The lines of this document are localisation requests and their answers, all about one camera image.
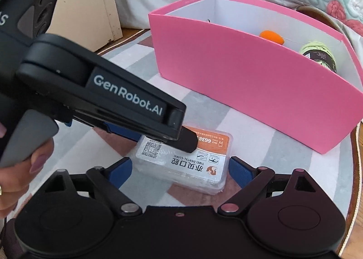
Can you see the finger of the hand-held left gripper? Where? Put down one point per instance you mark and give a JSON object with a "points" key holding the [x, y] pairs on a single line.
{"points": [[188, 139], [119, 133]]}

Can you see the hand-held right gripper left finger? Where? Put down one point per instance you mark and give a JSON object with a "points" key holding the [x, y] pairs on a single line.
{"points": [[122, 174]]}

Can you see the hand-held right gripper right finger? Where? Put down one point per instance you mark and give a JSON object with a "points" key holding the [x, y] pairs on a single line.
{"points": [[241, 174]]}

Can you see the clear floss pick box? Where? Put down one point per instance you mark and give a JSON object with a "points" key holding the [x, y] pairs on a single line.
{"points": [[181, 174]]}

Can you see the pink cardboard box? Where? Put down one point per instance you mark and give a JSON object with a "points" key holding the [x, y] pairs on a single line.
{"points": [[241, 83]]}

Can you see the orange makeup sponge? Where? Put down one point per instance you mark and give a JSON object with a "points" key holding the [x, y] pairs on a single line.
{"points": [[272, 37]]}

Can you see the green yarn ball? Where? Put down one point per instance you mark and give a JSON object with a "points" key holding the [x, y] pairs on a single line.
{"points": [[317, 54]]}

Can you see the person's left hand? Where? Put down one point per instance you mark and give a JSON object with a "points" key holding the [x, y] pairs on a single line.
{"points": [[19, 185]]}

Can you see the beige cabinet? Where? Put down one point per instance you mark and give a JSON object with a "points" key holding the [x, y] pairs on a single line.
{"points": [[85, 6]]}

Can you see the grey checked rug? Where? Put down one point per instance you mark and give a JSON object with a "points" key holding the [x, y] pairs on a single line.
{"points": [[133, 57]]}

